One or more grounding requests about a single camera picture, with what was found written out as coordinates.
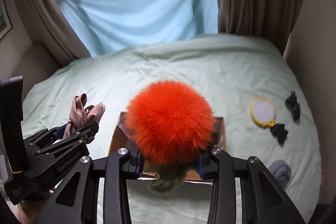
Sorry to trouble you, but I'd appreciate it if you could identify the pink fabric scrunchie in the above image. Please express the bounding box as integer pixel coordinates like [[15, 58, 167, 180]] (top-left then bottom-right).
[[63, 93, 105, 139]]

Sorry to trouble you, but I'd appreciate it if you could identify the grey fluffy scrunchie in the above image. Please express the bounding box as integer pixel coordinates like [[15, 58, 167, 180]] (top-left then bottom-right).
[[268, 160, 291, 186]]

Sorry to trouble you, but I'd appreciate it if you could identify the orange fluffy pom-pom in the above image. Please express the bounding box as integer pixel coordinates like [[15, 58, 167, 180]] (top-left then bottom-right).
[[125, 80, 215, 165]]

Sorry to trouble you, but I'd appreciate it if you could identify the yellow-rimmed white round pad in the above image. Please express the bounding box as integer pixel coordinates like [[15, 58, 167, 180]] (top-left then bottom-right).
[[250, 98, 276, 128]]

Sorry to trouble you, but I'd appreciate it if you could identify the black patterned scrunchie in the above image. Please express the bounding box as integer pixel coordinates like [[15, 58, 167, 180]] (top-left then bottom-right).
[[285, 91, 301, 122]]

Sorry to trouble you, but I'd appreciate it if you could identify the person's left hand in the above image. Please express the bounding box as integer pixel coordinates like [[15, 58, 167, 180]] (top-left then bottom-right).
[[18, 188, 55, 224]]

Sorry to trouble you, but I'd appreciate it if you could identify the open cardboard box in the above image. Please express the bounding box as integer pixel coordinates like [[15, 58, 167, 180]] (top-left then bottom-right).
[[108, 111, 227, 183]]

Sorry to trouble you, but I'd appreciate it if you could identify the light green bed sheet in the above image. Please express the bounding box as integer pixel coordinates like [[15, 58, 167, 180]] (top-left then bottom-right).
[[22, 34, 321, 221]]

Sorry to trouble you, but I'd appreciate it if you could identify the light blue hanging cloth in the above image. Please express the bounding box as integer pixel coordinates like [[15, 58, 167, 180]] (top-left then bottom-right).
[[56, 0, 218, 57]]

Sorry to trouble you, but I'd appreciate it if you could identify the framed wall picture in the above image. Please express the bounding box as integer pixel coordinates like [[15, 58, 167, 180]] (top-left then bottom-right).
[[0, 0, 13, 40]]

